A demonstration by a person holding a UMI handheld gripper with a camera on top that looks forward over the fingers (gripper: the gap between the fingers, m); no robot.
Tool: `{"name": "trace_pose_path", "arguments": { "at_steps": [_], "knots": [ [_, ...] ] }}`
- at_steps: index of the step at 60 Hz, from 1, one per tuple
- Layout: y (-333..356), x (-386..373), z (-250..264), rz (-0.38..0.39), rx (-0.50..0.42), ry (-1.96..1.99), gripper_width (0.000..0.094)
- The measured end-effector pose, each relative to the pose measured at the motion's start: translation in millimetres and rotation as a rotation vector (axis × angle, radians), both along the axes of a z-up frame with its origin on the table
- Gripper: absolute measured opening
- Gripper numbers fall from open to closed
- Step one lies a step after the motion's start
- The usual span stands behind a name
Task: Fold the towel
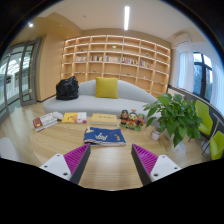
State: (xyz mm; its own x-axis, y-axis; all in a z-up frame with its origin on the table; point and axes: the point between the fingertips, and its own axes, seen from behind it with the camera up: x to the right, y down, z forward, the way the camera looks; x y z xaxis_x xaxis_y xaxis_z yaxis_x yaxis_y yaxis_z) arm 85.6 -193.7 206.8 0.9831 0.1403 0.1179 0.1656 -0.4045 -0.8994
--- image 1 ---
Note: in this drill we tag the grey sofa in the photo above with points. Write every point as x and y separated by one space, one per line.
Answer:
86 104

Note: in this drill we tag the white wall air conditioner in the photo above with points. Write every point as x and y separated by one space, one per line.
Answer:
182 39

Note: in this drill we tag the green potted plant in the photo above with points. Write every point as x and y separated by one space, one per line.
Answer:
175 116

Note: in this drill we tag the blue printed towel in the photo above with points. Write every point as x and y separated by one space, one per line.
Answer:
105 136

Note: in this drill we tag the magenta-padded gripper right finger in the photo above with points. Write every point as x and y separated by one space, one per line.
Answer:
146 160

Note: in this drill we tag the dark-framed window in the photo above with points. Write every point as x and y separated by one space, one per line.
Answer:
202 78

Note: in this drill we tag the white sheer curtain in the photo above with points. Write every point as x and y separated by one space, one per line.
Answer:
218 90
185 71

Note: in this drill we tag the black bag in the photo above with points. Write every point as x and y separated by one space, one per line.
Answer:
67 89

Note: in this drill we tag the red and white book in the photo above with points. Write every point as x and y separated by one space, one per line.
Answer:
44 122

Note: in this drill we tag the wooden shelf unit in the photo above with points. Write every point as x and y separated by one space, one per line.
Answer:
116 53

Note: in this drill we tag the plain yellow book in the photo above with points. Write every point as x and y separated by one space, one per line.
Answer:
104 119

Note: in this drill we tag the long ceiling light strip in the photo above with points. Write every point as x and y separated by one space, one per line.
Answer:
127 17

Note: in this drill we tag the grey-framed glass door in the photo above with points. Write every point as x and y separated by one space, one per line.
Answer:
16 76

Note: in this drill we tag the white orange-dotted pouch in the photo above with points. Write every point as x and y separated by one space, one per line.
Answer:
58 115

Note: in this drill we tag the colourful doll figurine set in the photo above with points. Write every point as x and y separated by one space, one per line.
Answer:
132 120

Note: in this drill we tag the round recessed ceiling light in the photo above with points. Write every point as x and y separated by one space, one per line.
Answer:
30 24

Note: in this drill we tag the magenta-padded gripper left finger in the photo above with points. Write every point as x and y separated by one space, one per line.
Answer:
76 159

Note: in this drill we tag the yellow cushion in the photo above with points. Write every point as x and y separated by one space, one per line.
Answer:
106 87

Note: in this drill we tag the yellow and white book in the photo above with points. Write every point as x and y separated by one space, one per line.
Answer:
74 117

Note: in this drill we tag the lime green chair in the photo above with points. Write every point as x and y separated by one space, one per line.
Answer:
217 145
204 116

